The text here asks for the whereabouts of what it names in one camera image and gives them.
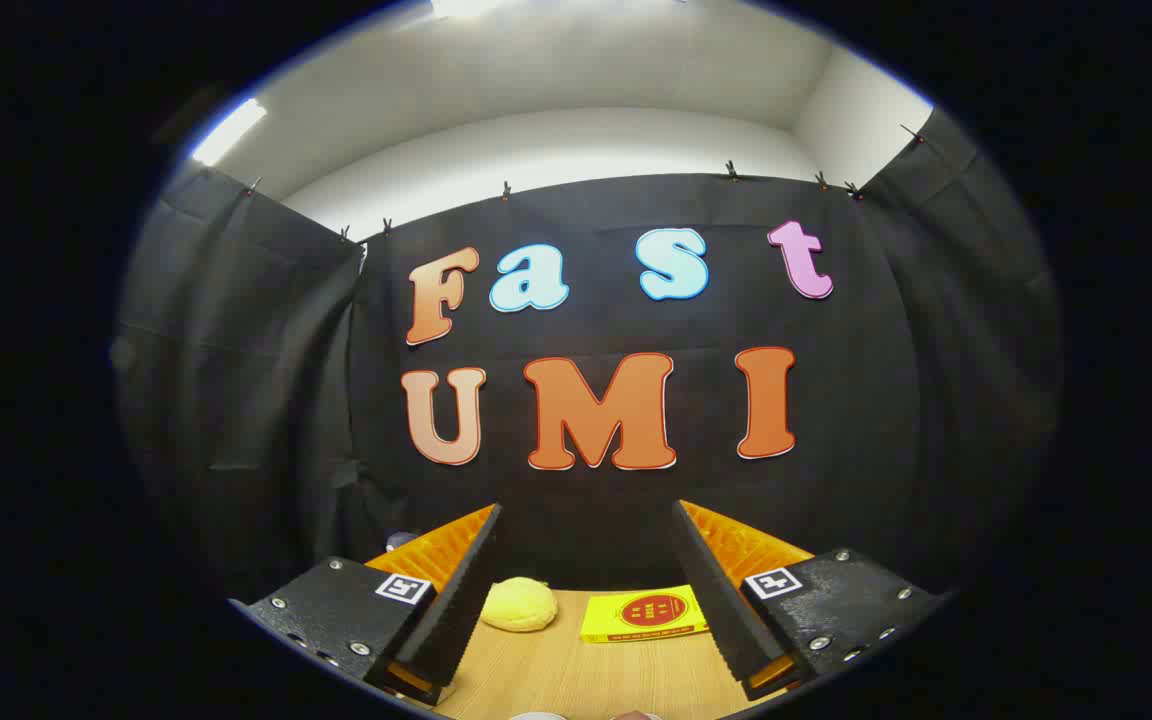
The yellow book with red label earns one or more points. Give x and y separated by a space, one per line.
641 615

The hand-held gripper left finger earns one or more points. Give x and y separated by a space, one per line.
456 600

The fluorescent ceiling light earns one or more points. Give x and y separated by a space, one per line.
464 7
229 131

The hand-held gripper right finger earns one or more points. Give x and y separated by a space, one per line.
726 600

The black backdrop cloth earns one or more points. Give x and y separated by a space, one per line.
266 400

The penguin plush toy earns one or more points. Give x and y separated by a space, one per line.
401 541

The row of black cloth clips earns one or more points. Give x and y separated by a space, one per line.
732 171

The yellow round plush bun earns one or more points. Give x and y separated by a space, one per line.
519 605

